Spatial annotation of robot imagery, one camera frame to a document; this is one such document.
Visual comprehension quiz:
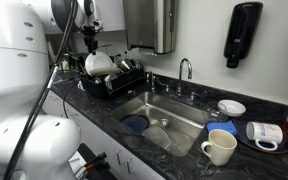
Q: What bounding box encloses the small chrome side faucet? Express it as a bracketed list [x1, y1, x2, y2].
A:
[146, 71, 155, 92]

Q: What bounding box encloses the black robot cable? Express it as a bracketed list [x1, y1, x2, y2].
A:
[3, 0, 79, 180]

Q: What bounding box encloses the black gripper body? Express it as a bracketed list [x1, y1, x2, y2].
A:
[83, 26, 98, 53]

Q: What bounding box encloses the black tool with red handle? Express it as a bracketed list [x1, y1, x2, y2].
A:
[83, 152, 107, 170]

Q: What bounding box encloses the clear glass bowl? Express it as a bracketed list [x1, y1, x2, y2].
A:
[203, 101, 227, 123]

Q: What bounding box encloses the dark round plate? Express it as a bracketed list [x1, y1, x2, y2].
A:
[232, 119, 288, 154]

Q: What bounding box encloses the cream ceramic mug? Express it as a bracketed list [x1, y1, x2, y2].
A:
[201, 129, 237, 166]

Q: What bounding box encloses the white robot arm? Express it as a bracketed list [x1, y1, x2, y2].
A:
[0, 0, 93, 180]

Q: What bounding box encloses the dark blue plate in sink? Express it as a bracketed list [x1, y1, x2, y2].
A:
[121, 114, 149, 134]

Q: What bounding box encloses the blue sponge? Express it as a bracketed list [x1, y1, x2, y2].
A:
[206, 121, 237, 135]

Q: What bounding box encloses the cream white plate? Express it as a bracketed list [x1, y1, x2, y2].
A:
[85, 51, 122, 76]

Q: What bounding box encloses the small white bowl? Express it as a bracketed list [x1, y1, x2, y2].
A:
[218, 100, 246, 117]

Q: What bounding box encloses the chrome gooseneck faucet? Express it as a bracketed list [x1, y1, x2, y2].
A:
[175, 57, 194, 97]

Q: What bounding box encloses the white printed mug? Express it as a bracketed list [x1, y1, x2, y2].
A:
[246, 121, 283, 151]

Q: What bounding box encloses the black soap dispenser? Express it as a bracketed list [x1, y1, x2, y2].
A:
[224, 2, 263, 68]

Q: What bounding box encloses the black dish rack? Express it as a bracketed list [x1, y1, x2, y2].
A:
[79, 62, 145, 98]

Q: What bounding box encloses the steel paper towel dispenser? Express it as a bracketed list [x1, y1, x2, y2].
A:
[122, 0, 177, 54]

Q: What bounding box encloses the clear plastic lid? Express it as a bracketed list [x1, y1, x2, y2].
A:
[141, 126, 171, 149]

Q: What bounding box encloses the stainless steel sink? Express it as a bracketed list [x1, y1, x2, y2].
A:
[111, 92, 206, 157]

